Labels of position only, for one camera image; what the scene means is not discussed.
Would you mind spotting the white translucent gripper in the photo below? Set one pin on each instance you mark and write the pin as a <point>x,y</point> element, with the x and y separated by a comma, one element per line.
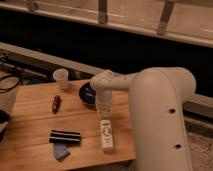
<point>104,110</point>

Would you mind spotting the white lotion bottle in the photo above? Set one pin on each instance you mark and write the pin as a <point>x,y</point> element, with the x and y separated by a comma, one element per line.
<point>106,135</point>

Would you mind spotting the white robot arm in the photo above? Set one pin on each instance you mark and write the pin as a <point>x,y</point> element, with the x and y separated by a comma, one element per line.
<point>155,98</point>

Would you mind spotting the dark blue bowl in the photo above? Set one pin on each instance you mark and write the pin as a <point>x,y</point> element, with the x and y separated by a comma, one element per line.
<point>87,94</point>

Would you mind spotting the small red brown object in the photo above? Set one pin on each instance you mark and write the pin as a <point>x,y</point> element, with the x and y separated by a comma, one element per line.
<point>56,104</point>

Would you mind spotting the translucent plastic cup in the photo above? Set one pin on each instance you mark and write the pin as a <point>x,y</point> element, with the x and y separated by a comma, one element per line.
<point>61,77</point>

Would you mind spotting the black white striped block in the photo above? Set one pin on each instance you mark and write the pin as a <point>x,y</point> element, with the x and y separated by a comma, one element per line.
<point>64,137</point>

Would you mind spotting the wooden board table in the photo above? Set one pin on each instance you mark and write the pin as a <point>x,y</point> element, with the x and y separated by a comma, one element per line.
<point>26,145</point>

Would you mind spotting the dark object at left edge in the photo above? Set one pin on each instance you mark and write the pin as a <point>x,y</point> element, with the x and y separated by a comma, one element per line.
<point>4,120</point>

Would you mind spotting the metal window bracket middle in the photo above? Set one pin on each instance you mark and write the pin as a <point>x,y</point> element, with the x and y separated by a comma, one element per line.
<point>102,12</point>

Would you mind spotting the metal window bracket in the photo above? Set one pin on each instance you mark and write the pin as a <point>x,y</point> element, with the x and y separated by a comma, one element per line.
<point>31,5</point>
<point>102,12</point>
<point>165,16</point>

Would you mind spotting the metal window bracket right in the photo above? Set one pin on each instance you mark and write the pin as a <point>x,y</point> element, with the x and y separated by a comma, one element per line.
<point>165,16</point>

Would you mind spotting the metal window bracket left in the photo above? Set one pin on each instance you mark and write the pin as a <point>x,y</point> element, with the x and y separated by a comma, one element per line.
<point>31,5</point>

